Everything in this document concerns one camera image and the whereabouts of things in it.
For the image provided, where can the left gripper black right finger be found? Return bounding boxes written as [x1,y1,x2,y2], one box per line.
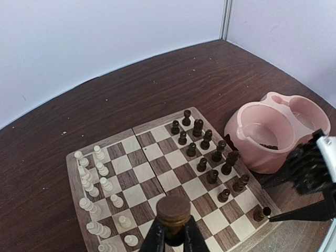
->
[183,216,209,252]

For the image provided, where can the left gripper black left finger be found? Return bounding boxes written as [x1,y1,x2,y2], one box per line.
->
[139,218,167,252]

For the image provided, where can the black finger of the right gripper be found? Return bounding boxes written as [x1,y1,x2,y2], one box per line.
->
[269,190,335,222]

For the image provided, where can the dark chess piece fourteenth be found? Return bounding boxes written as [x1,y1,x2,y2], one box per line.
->
[156,195,191,246]

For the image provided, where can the dark chess piece twelfth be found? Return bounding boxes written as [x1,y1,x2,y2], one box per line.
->
[217,188,230,203]

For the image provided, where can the dark chess piece thirteenth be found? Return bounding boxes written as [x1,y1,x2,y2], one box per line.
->
[253,207,271,222]

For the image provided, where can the dark chess piece eleventh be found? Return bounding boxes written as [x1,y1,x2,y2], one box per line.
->
[233,174,250,192]

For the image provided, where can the dark tall chess piece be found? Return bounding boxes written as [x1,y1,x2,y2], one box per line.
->
[212,140,227,163]

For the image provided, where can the dark pawn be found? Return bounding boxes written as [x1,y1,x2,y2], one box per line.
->
[171,120,180,135]

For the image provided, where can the light brown chess king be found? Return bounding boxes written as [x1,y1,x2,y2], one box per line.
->
[206,170,219,184]

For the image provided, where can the wooden chess board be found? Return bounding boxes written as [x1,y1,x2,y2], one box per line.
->
[78,107,280,251]

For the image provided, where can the white chess pieces row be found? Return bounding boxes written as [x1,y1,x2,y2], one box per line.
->
[73,145,140,252]

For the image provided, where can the dark chess pieces pile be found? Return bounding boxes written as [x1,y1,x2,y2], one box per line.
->
[260,144,279,150]

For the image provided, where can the pink plastic double bowl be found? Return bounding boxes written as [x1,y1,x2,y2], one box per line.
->
[224,92,331,174]

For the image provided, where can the aluminium frame post right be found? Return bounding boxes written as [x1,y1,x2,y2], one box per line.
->
[219,0,234,40]

